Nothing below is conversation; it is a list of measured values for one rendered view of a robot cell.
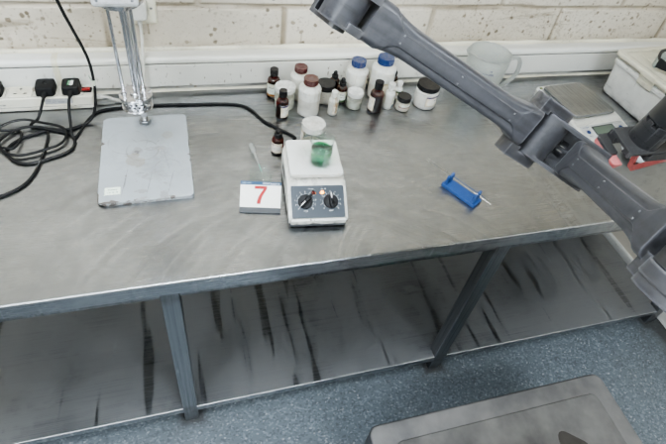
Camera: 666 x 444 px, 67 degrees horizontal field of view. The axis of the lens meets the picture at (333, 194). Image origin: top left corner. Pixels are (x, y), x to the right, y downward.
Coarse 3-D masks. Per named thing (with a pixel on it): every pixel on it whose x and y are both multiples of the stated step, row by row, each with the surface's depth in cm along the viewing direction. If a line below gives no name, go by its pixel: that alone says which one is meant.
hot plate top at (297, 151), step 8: (288, 144) 115; (296, 144) 115; (304, 144) 116; (288, 152) 113; (296, 152) 113; (304, 152) 114; (336, 152) 115; (288, 160) 111; (296, 160) 111; (304, 160) 112; (336, 160) 113; (288, 168) 110; (296, 168) 109; (304, 168) 110; (312, 168) 110; (328, 168) 111; (336, 168) 111; (296, 176) 108; (304, 176) 109; (312, 176) 109; (320, 176) 110; (328, 176) 110; (336, 176) 110
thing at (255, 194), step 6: (246, 186) 111; (252, 186) 111; (258, 186) 112; (264, 186) 112; (270, 186) 112; (276, 186) 112; (246, 192) 111; (252, 192) 111; (258, 192) 112; (264, 192) 112; (270, 192) 112; (276, 192) 112; (246, 198) 111; (252, 198) 111; (258, 198) 111; (264, 198) 112; (270, 198) 112; (276, 198) 112; (258, 204) 111; (264, 204) 112; (270, 204) 112; (276, 204) 112
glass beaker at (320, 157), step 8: (312, 136) 108; (320, 136) 110; (328, 136) 109; (312, 144) 106; (328, 144) 105; (312, 152) 107; (320, 152) 107; (328, 152) 107; (312, 160) 109; (320, 160) 108; (328, 160) 109; (320, 168) 110
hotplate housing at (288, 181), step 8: (288, 176) 110; (288, 184) 109; (296, 184) 109; (304, 184) 109; (312, 184) 110; (320, 184) 110; (328, 184) 110; (336, 184) 111; (344, 184) 111; (288, 192) 109; (344, 192) 110; (288, 200) 108; (344, 200) 110; (288, 208) 108; (288, 216) 107; (296, 224) 108; (304, 224) 109; (312, 224) 109; (320, 224) 110; (328, 224) 110; (336, 224) 110; (344, 224) 111
